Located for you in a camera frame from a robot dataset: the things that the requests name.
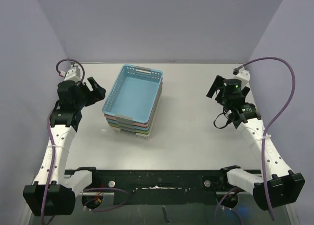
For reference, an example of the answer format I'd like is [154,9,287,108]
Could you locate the pink plastic basket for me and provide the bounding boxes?
[104,82,163,128]

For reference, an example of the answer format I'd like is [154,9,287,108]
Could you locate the blue plastic basket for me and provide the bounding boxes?
[102,64,163,123]
[105,90,162,130]

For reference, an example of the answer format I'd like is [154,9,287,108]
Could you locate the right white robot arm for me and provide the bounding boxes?
[207,75,305,210]

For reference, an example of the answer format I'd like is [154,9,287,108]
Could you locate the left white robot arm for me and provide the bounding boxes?
[23,77,106,217]

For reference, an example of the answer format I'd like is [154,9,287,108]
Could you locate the green plastic basket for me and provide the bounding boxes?
[107,95,161,134]

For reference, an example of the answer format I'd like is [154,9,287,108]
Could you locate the white plastic basket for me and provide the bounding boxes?
[108,99,160,140]

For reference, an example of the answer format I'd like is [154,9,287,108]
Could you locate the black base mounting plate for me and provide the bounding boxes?
[64,166,262,212]

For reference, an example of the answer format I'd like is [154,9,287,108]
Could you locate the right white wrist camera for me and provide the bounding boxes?
[233,64,250,90]

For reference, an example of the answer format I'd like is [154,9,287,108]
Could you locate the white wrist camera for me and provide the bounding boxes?
[58,62,83,83]
[233,64,250,90]

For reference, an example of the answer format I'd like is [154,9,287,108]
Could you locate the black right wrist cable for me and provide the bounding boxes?
[212,104,237,130]

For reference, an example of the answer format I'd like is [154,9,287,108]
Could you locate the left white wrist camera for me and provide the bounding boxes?
[58,62,83,83]

